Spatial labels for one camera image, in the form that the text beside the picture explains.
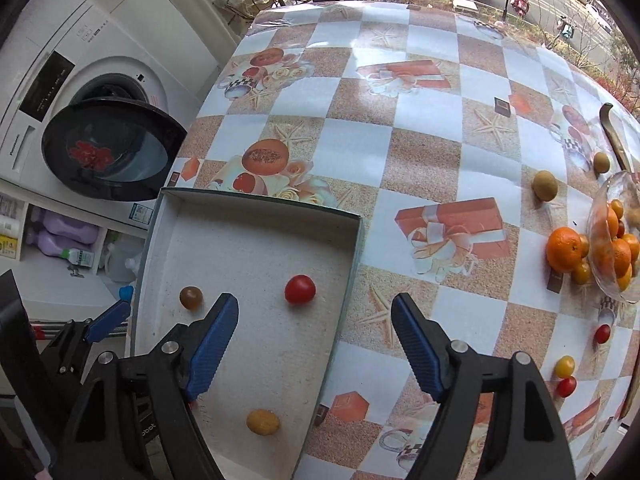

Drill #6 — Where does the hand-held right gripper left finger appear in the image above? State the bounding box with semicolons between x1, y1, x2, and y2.
59;292;240;480

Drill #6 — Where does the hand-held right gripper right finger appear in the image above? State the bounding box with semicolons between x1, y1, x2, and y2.
391;293;578;480

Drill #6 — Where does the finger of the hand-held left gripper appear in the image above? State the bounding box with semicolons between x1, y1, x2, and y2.
39;300;133;398

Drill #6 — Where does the orange-yellow cherry tomato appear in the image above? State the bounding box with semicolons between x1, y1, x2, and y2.
246;408;281;436

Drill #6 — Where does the white cardboard box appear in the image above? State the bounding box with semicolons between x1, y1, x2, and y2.
129;187;365;480

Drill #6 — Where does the translucent plastic jug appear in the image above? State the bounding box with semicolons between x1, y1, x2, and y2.
105;240;144;283

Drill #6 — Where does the white bottle green label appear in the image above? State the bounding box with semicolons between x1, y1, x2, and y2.
60;246;97;269

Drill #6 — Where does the white shelf unit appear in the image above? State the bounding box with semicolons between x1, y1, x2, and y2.
0;180;151;323

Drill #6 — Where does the purple detergent bottle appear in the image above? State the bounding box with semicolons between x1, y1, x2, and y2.
25;227;76;262
30;207;101;246

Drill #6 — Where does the white bottle yellow label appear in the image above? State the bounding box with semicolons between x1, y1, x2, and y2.
0;195;23;262

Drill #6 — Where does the black washing machine door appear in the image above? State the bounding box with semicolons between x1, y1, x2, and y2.
41;99;187;202

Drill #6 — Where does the large orange mandarin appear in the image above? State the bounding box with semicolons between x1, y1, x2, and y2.
546;226;587;274

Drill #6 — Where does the large brown round fruit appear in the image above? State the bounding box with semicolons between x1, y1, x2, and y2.
531;170;558;203

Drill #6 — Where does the checkered printed tablecloth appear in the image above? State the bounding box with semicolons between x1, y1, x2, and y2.
131;0;640;480

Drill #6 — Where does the clear glass bowl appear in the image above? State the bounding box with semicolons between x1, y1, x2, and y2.
586;170;640;304

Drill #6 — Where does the white washing machine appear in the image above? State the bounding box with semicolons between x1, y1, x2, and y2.
0;0;221;231

